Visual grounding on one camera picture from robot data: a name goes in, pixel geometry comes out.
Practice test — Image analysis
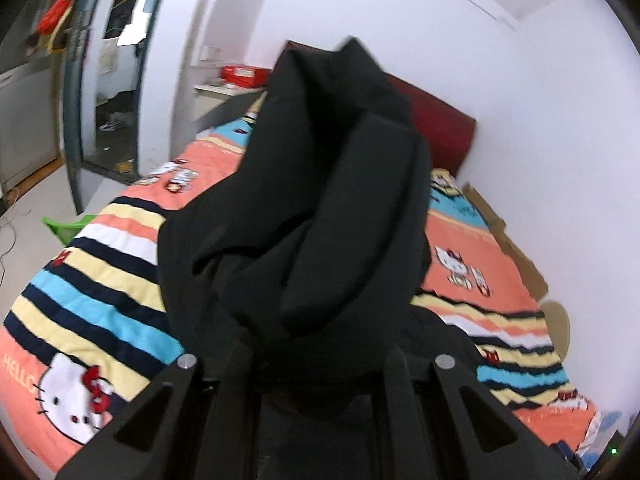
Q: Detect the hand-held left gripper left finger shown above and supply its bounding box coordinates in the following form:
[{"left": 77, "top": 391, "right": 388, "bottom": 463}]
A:
[{"left": 56, "top": 344, "right": 262, "bottom": 480}]

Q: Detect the blue white cloth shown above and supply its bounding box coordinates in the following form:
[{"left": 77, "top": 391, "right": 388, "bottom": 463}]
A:
[{"left": 575, "top": 410, "right": 624, "bottom": 472}]

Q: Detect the white cabinet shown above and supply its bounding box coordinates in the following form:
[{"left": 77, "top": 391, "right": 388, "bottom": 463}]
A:
[{"left": 0, "top": 55, "right": 64, "bottom": 189}]

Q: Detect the dark red headboard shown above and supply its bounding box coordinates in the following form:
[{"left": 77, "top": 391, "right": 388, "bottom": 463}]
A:
[{"left": 284, "top": 40, "right": 477, "bottom": 179}]

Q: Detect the floor cable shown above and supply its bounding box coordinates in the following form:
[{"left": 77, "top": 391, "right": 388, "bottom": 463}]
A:
[{"left": 0, "top": 187, "right": 22, "bottom": 282}]

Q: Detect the striped cartoon cat blanket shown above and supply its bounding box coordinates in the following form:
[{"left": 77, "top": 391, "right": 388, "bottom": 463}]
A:
[{"left": 2, "top": 92, "right": 601, "bottom": 473}]

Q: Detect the dark hanging garment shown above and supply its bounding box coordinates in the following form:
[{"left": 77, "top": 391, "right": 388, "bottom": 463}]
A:
[{"left": 102, "top": 0, "right": 139, "bottom": 41}]

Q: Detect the red box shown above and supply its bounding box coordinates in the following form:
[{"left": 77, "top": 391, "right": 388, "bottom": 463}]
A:
[{"left": 221, "top": 65, "right": 273, "bottom": 89}]

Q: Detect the black hooded sweatshirt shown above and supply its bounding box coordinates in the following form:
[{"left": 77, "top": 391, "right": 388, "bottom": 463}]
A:
[{"left": 157, "top": 36, "right": 485, "bottom": 421}]

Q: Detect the green plastic stool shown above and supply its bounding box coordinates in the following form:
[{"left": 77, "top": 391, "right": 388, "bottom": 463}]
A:
[{"left": 42, "top": 214, "right": 97, "bottom": 247}]

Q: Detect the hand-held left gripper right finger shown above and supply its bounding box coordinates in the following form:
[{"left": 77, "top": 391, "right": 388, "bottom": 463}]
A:
[{"left": 384, "top": 347, "right": 581, "bottom": 480}]

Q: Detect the white nightstand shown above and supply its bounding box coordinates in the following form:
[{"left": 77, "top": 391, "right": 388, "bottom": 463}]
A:
[{"left": 192, "top": 80, "right": 266, "bottom": 132}]

